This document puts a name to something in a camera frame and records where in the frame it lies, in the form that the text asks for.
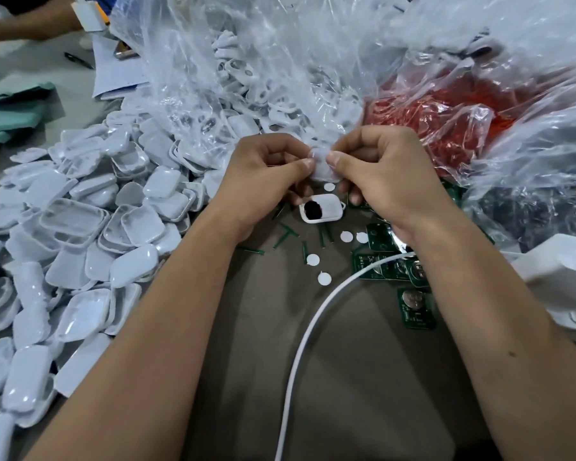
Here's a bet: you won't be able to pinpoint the stack of white papers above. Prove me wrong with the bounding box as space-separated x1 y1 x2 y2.
91 31 150 101

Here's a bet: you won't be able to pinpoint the pile of white plastic shells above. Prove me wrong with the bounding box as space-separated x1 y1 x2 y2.
0 98 231 461

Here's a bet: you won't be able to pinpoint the white shell with black hole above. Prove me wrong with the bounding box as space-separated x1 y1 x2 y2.
299 193 347 224

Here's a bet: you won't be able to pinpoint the clear bag of white shells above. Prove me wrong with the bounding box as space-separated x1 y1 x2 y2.
109 0 413 154

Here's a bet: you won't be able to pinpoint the black pen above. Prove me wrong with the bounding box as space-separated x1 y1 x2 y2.
64 52 96 70

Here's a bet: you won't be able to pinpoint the translucent white sticker backing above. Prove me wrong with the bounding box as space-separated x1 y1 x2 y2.
307 144 344 184

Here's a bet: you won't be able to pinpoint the person's right forearm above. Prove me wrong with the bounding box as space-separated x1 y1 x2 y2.
397 199 576 461

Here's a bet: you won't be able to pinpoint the white rectangular device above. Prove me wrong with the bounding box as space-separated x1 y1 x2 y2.
71 0 109 32

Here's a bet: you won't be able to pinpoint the clear bag of red parts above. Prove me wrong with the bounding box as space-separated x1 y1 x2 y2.
365 38 576 184

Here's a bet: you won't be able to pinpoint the white cable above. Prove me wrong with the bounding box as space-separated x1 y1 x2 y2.
274 252 417 461

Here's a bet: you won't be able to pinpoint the person's left forearm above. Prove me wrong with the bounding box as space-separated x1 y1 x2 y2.
25 206 256 461

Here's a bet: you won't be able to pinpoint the person's left hand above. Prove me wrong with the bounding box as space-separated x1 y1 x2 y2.
207 133 316 241

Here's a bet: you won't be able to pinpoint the person's right hand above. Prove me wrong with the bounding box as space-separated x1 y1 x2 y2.
326 125 462 246

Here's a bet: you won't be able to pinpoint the scattered thin green strips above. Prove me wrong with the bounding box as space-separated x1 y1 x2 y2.
236 202 335 263

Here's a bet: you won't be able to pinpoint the another person's forearm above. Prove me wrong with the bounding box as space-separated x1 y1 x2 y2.
0 0 84 44

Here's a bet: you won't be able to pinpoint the pile of green circuit boards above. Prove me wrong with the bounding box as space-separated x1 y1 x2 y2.
348 180 496 332

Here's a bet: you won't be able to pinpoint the clear bag of dark parts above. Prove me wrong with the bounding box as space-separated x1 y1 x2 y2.
461 175 576 247

